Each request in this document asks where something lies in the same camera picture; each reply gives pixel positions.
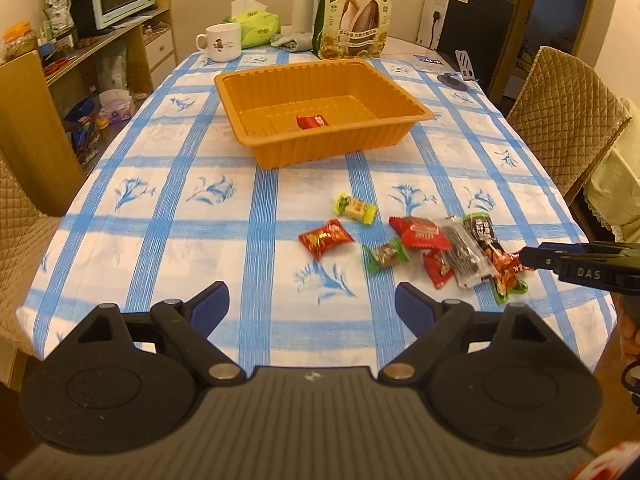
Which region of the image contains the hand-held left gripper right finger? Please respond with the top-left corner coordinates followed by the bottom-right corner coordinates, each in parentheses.
top-left (378, 282), bottom-right (551, 381)

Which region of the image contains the white cartoon mug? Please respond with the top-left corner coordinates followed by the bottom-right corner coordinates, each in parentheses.
top-left (196, 24), bottom-right (243, 62)

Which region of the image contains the yellow green candy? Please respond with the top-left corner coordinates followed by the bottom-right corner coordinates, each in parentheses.
top-left (334, 192), bottom-right (377, 226)

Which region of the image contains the grey crumpled cloth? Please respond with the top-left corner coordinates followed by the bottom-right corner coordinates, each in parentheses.
top-left (271, 31), bottom-right (317, 52)

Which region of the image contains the wooden storage shelf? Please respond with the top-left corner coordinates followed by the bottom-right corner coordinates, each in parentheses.
top-left (0, 0), bottom-right (178, 216)

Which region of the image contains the person's right hand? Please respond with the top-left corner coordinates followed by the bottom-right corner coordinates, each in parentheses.
top-left (618, 305), bottom-right (640, 361)

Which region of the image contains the red gold candy packet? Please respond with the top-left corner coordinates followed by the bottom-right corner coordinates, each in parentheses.
top-left (299, 219), bottom-right (354, 261)

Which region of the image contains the pale green cloth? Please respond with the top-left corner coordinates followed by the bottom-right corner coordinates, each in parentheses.
top-left (582, 97), bottom-right (640, 243)

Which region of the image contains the green brown candy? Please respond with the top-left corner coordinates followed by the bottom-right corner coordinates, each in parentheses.
top-left (362, 237), bottom-right (410, 274)

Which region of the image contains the beige quilted chair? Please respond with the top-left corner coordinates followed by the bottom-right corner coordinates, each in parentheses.
top-left (506, 46), bottom-right (632, 201)
top-left (0, 160), bottom-right (63, 361)

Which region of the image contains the orange lidded glass jar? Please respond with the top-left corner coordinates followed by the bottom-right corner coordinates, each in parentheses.
top-left (2, 21), bottom-right (40, 63)

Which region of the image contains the blue checked tablecloth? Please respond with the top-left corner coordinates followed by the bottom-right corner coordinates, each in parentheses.
top-left (15, 52), bottom-right (617, 376)

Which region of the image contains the green tissue pack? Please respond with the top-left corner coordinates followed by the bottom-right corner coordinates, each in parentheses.
top-left (223, 0), bottom-right (280, 50)

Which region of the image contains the black flat panel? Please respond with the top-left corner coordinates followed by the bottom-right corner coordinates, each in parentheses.
top-left (437, 0), bottom-right (516, 68)

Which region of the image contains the silver green snack bag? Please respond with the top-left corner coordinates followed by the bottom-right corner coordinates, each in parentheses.
top-left (45, 0), bottom-right (76, 36)

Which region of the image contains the white thermos bottle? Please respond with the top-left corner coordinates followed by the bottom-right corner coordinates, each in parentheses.
top-left (291, 0), bottom-right (317, 36)

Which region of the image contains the narrow red snack packet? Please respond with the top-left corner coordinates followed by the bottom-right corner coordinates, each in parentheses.
top-left (422, 249), bottom-right (456, 290)

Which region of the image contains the green sunflower seed bag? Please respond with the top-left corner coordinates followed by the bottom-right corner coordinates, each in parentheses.
top-left (313, 0), bottom-right (397, 60)

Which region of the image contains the orange plastic tray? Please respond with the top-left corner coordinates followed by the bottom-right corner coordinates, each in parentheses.
top-left (214, 58), bottom-right (435, 169)

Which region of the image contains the clear black striped packet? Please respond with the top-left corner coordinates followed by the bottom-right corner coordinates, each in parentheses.
top-left (440, 216), bottom-right (496, 290)

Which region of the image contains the clear box with blue label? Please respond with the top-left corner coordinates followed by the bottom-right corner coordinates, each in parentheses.
top-left (411, 54), bottom-right (446, 72)

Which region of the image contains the large red snack packet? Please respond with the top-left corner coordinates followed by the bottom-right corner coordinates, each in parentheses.
top-left (389, 216), bottom-right (452, 252)

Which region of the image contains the black phone stand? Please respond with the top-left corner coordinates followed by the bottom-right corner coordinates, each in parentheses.
top-left (436, 50), bottom-right (478, 92)

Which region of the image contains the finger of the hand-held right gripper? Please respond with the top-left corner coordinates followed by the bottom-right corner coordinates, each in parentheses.
top-left (519, 242), bottom-right (576, 272)

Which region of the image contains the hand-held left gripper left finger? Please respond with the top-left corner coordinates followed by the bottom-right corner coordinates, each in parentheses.
top-left (75, 281), bottom-right (247, 386)

